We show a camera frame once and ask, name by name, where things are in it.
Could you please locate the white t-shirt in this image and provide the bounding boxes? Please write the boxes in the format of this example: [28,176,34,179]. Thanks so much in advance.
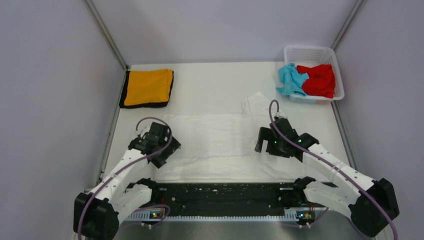
[154,92,309,183]

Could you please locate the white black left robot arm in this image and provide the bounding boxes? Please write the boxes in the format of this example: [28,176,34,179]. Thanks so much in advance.
[73,117,181,240]

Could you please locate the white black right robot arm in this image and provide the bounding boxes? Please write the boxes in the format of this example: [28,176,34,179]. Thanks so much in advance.
[254,117,400,237]

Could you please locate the folded black t-shirt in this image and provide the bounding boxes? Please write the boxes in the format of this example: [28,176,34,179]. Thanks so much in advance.
[119,69,175,109]

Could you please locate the folded yellow t-shirt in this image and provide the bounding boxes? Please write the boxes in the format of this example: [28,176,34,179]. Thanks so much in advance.
[123,68,174,107]

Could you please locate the teal t-shirt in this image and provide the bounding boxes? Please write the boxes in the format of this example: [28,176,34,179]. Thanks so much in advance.
[276,63,310,97]

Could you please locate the red t-shirt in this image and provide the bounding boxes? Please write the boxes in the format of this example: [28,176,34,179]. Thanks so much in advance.
[296,64,336,99]

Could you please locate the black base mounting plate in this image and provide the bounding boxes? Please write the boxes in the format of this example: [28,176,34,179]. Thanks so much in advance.
[125,181,332,219]

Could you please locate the white plastic laundry basket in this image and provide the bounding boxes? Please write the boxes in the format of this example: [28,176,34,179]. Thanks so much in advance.
[284,45,345,105]

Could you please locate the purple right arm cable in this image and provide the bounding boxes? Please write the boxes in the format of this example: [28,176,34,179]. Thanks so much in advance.
[268,99,400,240]

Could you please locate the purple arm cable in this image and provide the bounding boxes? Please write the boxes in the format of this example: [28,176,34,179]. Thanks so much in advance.
[76,117,174,240]
[268,99,400,240]

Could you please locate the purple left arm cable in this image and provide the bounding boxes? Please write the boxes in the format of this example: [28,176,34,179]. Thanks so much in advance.
[76,117,174,240]

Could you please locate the aluminium frame rail right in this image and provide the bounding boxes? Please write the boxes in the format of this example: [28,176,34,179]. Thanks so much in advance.
[330,0,365,170]

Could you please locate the aluminium frame rail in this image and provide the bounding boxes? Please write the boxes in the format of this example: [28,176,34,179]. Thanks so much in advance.
[83,0,128,183]
[330,0,365,170]

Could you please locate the white cable duct strip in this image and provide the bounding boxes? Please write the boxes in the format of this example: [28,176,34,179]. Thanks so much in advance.
[124,210,315,223]

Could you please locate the aluminium frame rail left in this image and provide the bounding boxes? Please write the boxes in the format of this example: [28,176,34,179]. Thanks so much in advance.
[83,0,128,183]

